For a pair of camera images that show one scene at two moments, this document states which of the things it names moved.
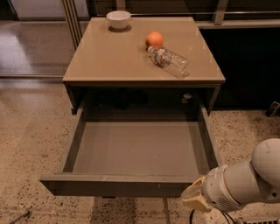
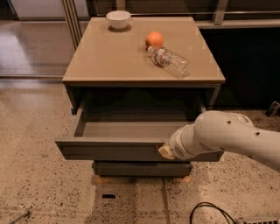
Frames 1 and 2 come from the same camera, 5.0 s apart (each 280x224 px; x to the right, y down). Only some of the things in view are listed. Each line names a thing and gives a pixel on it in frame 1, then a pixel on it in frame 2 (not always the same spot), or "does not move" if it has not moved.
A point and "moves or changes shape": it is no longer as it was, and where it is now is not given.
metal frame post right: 220,12 does not move
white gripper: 216,188 to 178,144
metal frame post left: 73,21 does not move
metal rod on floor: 21,217 does not move
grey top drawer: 136,152 moves or changes shape
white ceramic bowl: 118,19 does not move
